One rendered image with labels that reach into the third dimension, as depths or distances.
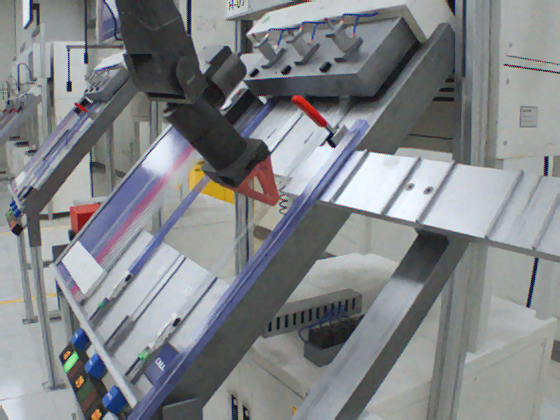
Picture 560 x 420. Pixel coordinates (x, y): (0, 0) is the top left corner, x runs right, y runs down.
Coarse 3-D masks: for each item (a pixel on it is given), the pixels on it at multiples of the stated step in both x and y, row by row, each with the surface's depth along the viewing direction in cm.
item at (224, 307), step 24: (360, 120) 57; (336, 168) 55; (312, 192) 54; (288, 216) 53; (264, 264) 52; (240, 288) 50; (216, 312) 50; (192, 336) 49; (192, 360) 48; (168, 384) 47; (144, 408) 46
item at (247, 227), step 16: (336, 112) 79; (320, 128) 79; (320, 144) 78; (304, 160) 77; (288, 176) 76; (256, 208) 76; (256, 224) 75; (240, 240) 74; (224, 256) 73; (208, 272) 73; (192, 304) 72; (144, 352) 70
